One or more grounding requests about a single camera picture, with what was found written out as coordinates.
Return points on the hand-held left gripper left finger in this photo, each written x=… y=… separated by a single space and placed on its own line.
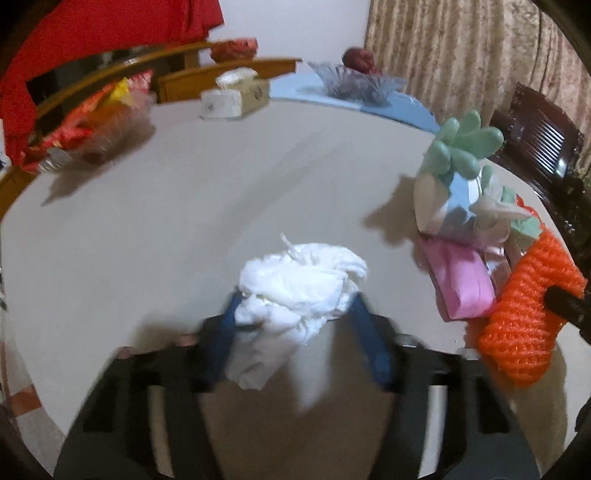
x=220 y=339

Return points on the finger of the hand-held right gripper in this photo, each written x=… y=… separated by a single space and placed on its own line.
x=570 y=307

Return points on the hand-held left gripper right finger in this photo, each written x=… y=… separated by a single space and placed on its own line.
x=375 y=344

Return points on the orange mesh net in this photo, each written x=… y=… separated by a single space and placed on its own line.
x=521 y=314

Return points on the small white tissue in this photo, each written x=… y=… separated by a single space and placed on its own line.
x=494 y=214

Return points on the light blue white packet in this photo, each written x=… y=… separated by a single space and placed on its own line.
x=455 y=203

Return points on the green rubber glove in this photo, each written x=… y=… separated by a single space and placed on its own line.
x=461 y=147

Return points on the pink packet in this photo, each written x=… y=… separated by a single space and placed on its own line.
x=457 y=277

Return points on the dark wooden armchair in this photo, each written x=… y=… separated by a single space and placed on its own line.
x=540 y=134

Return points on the clear bag of brown snacks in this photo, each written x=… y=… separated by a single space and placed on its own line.
x=115 y=134

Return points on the white tissue pack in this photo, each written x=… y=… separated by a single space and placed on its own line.
x=221 y=105

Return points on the light blue cloth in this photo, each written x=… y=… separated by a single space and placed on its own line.
x=406 y=110

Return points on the beige tissue box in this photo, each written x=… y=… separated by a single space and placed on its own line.
x=254 y=92

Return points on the wooden chair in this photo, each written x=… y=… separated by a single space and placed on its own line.
x=194 y=83
x=138 y=57

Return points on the red snack bag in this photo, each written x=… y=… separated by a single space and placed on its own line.
x=60 y=134

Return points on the clear glass bowl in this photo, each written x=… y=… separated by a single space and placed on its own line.
x=355 y=83

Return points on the beige patterned curtain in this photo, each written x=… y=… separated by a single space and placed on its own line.
x=461 y=46

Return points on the dark red bag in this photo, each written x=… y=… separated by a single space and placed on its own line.
x=358 y=59

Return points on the red cloth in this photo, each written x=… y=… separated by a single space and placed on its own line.
x=92 y=27

